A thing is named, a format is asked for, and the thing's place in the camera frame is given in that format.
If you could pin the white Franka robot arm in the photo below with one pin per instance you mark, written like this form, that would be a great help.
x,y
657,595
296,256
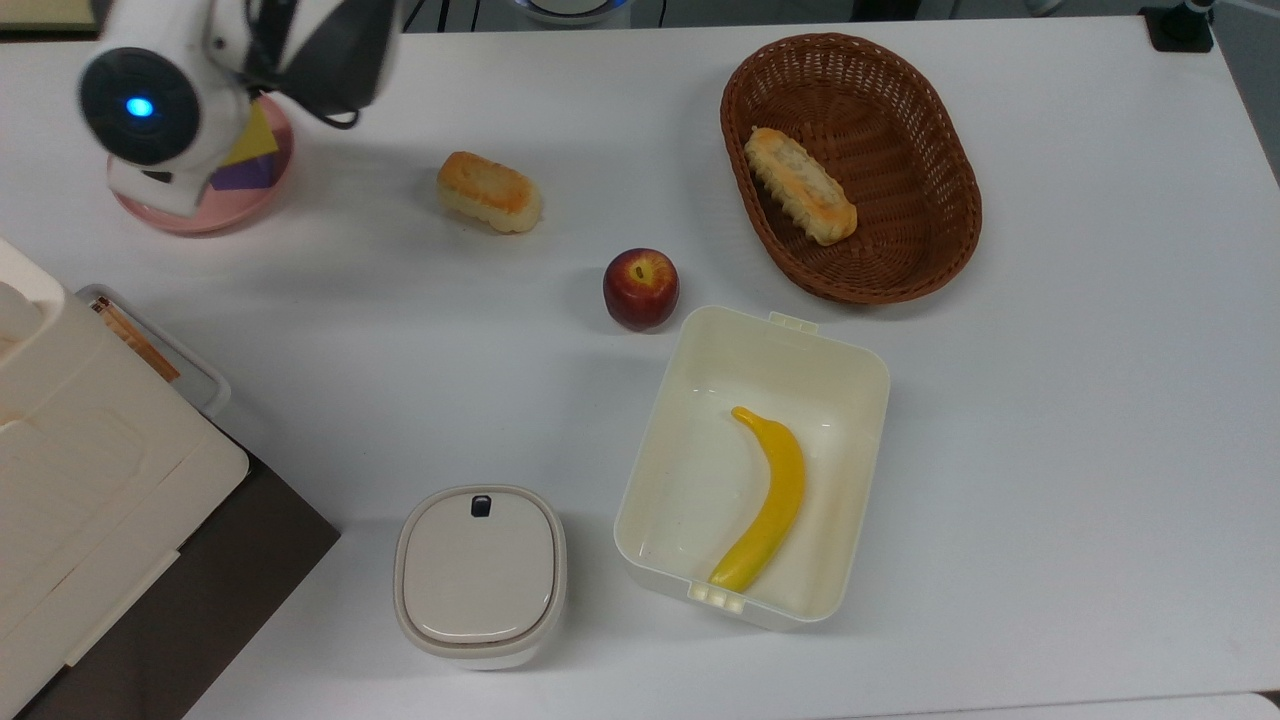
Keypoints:
x,y
200,90

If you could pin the purple cube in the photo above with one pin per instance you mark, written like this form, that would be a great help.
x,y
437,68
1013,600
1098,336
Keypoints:
x,y
245,176

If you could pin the red apple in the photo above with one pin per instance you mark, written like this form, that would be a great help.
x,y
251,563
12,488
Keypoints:
x,y
641,290

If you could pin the open white plastic container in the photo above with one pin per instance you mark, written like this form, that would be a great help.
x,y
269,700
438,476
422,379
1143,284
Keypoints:
x,y
680,470

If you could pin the yellow banana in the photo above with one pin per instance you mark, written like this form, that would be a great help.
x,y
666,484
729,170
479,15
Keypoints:
x,y
778,490

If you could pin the short golden bread roll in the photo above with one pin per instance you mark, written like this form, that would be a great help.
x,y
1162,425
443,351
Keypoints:
x,y
490,192

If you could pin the long golden bread roll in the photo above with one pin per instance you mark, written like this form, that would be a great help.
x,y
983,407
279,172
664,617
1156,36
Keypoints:
x,y
800,187

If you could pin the small white lidded bin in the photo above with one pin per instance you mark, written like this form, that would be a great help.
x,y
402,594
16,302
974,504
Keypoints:
x,y
480,575

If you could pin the brown wicker basket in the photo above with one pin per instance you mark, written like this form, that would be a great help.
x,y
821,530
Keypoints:
x,y
900,200

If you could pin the pink plate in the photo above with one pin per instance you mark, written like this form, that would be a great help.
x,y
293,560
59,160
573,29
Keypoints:
x,y
250,205

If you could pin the dark brown wooden crate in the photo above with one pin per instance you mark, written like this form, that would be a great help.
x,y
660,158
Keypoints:
x,y
230,590

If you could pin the black stand base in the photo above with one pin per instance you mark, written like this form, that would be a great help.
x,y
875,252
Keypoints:
x,y
1180,28

